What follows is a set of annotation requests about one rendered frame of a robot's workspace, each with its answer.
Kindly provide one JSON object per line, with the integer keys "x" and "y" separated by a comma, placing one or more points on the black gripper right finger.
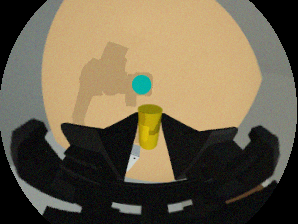
{"x": 186, "y": 145}

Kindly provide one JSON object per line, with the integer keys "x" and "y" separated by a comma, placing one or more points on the yellow cylinder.
{"x": 149, "y": 121}

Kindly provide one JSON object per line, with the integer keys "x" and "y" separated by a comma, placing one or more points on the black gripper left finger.
{"x": 114, "y": 142}

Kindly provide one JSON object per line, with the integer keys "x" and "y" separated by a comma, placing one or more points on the cyan circle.
{"x": 141, "y": 84}

